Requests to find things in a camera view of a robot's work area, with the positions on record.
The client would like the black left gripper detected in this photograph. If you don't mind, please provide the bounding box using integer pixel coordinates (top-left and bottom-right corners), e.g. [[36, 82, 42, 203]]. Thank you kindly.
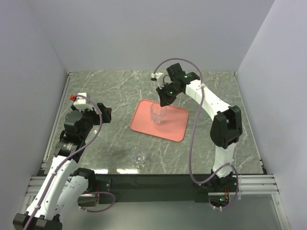
[[78, 102, 111, 139]]

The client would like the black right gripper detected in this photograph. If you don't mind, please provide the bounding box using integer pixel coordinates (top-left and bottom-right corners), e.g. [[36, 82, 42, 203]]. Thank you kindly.
[[156, 82, 181, 107]]

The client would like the clear glass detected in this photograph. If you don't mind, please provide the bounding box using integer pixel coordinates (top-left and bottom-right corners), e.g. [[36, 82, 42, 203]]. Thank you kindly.
[[150, 103, 167, 124], [131, 147, 148, 166]]

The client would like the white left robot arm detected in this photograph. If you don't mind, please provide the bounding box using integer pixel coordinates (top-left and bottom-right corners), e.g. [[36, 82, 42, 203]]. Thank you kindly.
[[13, 102, 112, 230]]

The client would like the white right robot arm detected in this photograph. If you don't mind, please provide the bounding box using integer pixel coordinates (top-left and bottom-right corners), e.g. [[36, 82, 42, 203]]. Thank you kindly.
[[151, 63, 243, 191]]

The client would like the pink plastic tray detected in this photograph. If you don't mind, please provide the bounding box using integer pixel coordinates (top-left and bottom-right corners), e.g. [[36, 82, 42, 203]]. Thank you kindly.
[[130, 99, 189, 142]]

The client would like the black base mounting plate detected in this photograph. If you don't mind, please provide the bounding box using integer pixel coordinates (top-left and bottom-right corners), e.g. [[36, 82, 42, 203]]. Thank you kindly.
[[96, 174, 214, 203]]

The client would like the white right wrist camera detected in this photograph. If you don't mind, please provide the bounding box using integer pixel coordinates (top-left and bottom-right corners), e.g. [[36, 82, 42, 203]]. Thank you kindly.
[[151, 72, 165, 89]]

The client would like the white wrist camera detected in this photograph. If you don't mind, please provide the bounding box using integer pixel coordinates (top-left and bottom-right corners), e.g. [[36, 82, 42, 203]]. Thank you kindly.
[[151, 72, 165, 89], [70, 92, 93, 111]]

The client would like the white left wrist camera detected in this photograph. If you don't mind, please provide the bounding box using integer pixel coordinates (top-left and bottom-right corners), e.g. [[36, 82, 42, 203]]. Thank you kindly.
[[70, 92, 93, 111]]

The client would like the left aluminium rail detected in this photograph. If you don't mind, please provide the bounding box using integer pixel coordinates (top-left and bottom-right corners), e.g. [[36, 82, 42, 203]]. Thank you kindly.
[[41, 71, 74, 170]]

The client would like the front aluminium rail frame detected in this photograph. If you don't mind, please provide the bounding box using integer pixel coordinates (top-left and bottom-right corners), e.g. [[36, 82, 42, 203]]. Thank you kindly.
[[24, 173, 280, 204]]

